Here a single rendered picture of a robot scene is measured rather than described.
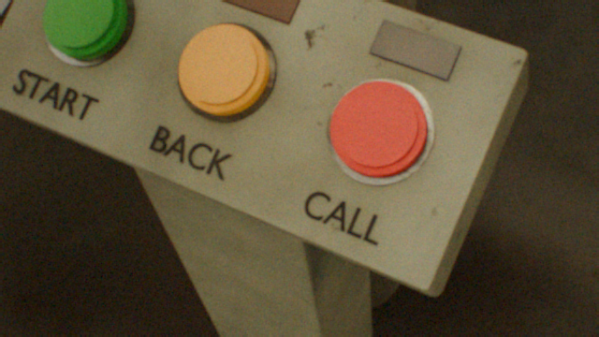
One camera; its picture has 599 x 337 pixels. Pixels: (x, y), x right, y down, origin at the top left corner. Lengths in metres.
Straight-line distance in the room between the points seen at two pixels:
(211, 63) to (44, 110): 0.09
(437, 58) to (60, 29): 0.17
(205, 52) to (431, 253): 0.13
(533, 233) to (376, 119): 0.67
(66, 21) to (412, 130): 0.17
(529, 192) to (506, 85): 0.68
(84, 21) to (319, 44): 0.11
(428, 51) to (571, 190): 0.69
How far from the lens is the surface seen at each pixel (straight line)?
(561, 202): 1.05
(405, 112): 0.37
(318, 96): 0.39
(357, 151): 0.37
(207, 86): 0.39
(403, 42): 0.39
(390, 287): 0.96
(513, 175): 1.06
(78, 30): 0.43
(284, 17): 0.40
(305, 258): 0.45
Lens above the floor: 0.92
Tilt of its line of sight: 61 degrees down
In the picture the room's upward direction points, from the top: 10 degrees counter-clockwise
